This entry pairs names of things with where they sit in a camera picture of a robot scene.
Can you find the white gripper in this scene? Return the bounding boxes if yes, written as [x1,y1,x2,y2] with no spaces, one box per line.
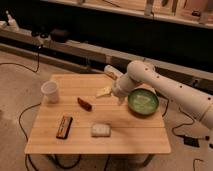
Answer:
[96,77,129,105]

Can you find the black brown eraser block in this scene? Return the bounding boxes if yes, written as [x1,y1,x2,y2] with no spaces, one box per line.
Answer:
[56,116,73,139]

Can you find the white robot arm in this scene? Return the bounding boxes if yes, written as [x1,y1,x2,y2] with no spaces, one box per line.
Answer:
[104,60,213,129]

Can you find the green plate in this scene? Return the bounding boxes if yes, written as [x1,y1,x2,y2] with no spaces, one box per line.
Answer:
[128,88,159,115]

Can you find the brown sausage toy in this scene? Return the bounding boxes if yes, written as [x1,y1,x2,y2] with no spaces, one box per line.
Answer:
[77,98,92,111]

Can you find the wooden table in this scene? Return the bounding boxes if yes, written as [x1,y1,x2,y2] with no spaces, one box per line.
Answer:
[25,74,171,154]

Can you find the white sponge block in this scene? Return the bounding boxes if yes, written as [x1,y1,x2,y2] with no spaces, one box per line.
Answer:
[91,123,111,137]

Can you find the black device on ledge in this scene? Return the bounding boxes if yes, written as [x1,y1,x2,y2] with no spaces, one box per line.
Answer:
[50,29,69,43]

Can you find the black power adapter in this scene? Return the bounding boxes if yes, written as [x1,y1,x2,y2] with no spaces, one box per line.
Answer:
[183,136,199,147]

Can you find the white bottle on ledge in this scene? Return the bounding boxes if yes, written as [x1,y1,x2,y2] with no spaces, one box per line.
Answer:
[6,11,19,31]

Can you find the black cable left floor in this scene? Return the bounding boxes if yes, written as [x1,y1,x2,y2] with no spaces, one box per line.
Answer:
[18,102,42,171]

